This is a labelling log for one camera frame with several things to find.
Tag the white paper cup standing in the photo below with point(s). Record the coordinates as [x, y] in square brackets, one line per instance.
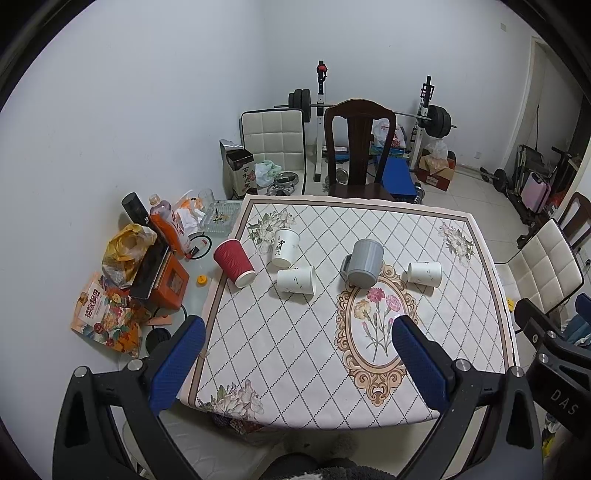
[285, 248]

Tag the dark wooden chair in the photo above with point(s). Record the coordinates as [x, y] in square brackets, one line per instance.
[359, 136]
[575, 221]

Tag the black cylinder bottle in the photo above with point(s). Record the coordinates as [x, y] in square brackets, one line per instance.
[135, 209]

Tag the tea gift box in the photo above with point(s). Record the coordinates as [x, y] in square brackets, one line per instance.
[238, 172]

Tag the barbell with black plates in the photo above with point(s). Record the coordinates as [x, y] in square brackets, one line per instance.
[437, 122]

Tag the orange box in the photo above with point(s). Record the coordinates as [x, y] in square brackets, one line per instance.
[170, 284]

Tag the white padded chair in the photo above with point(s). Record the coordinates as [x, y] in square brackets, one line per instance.
[277, 135]
[545, 270]

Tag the white paper cup lying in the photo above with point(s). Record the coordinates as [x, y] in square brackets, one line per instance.
[298, 280]
[428, 274]

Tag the red ribbed paper cup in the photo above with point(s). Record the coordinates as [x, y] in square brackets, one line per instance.
[234, 263]

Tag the floral diamond pattern tablecloth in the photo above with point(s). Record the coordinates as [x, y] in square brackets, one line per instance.
[327, 361]

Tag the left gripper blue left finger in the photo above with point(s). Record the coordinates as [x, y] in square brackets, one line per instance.
[170, 362]

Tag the yellow plastic bag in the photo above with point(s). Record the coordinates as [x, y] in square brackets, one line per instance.
[124, 253]

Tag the white paper cup lying right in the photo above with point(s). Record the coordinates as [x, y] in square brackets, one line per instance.
[428, 274]

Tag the cardboard box on floor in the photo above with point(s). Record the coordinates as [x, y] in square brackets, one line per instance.
[436, 172]

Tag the white padded chair far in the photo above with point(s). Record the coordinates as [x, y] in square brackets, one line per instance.
[277, 135]

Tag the glass ashtray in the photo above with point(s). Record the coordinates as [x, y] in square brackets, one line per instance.
[220, 217]

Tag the colourful snack bag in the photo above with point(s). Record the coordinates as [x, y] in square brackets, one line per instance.
[109, 316]

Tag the white paper cup lying centre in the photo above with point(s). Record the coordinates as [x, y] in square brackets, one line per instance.
[298, 280]

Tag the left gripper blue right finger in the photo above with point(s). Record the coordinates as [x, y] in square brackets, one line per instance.
[426, 362]

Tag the pink suitcase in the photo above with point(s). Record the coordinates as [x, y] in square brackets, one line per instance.
[535, 192]

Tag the dark wooden chair right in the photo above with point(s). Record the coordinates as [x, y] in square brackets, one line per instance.
[575, 221]

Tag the red white plastic bag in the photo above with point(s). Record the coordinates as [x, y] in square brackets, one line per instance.
[381, 129]

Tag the blue weight bench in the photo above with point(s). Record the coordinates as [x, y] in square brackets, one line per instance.
[396, 183]

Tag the blue crumpled blanket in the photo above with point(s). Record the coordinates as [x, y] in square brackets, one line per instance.
[578, 330]

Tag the orange drink bottle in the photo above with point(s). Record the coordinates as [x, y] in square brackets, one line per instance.
[168, 222]

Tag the white padded chair right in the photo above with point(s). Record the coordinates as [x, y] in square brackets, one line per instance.
[545, 270]

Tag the black round lid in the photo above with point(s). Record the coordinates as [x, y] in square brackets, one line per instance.
[155, 337]

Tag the white barbell rack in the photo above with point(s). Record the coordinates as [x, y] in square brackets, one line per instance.
[321, 120]

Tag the dumbbell on floor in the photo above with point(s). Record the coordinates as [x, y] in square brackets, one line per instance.
[498, 179]

